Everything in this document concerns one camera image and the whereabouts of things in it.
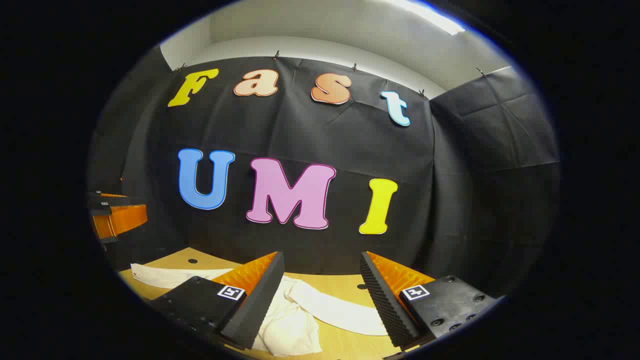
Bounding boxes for cream white garment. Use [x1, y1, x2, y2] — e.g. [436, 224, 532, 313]
[130, 263, 388, 357]

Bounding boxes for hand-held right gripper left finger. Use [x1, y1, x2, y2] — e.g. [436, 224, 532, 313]
[149, 251, 286, 351]

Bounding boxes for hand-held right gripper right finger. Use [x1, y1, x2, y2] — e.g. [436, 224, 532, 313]
[360, 251, 502, 350]

